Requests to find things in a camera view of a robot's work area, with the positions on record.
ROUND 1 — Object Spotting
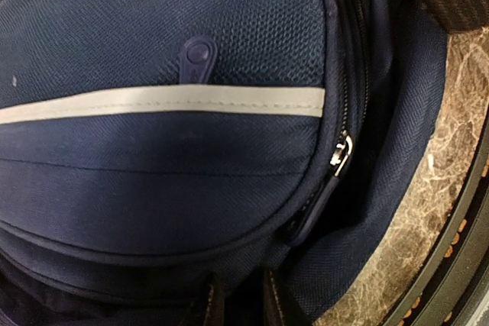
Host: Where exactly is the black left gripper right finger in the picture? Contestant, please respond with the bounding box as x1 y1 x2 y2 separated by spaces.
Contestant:
263 269 312 326

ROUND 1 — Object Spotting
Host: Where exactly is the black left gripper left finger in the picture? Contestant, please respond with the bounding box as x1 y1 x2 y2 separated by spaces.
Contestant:
190 273 225 326

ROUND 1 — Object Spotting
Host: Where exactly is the navy blue student backpack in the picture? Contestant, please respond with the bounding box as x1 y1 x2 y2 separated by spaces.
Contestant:
1 0 447 325

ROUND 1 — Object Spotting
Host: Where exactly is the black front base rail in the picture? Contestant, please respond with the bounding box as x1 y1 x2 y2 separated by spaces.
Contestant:
384 124 488 325

